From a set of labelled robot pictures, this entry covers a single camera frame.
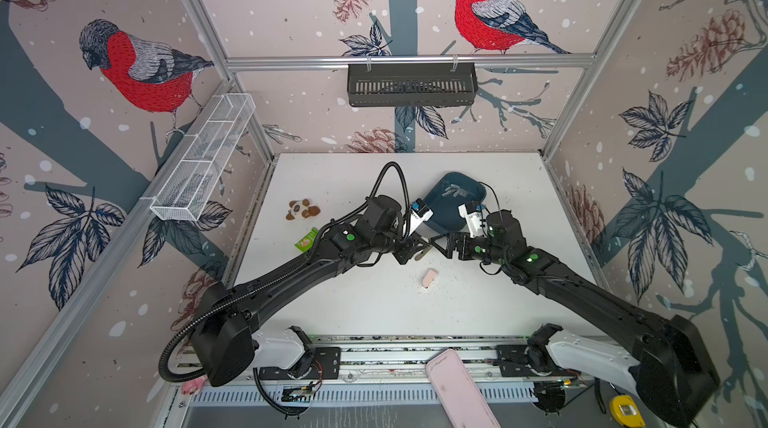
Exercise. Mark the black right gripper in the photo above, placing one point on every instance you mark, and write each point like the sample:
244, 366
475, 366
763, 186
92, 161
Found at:
462, 248

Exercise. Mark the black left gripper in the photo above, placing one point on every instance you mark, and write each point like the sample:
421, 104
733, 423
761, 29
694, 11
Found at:
408, 251

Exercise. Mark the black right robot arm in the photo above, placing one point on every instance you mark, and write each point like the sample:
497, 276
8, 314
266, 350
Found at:
666, 363

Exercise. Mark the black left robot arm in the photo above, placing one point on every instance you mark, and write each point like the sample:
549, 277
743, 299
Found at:
219, 342

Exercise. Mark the staples strip in tray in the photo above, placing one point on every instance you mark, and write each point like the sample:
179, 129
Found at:
455, 191

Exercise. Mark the teal plastic tray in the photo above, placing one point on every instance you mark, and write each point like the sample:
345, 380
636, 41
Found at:
445, 216

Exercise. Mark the green snack packet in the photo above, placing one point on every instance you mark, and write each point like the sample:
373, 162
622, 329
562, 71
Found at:
307, 241

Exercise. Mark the pink flat case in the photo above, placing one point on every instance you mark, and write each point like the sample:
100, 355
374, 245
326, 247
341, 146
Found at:
457, 392

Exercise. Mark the yellow tape measure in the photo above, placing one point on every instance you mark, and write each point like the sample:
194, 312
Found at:
625, 412

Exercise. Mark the horizontal aluminium bar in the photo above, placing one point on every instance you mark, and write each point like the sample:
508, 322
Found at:
578, 61

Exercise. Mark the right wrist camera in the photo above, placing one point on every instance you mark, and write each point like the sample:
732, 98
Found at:
471, 213

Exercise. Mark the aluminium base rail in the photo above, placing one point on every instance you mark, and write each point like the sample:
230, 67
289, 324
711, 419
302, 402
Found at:
372, 371

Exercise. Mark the black wire basket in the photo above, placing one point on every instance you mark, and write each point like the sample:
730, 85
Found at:
412, 85

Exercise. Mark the white wire basket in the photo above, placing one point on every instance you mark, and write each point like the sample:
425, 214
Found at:
193, 180

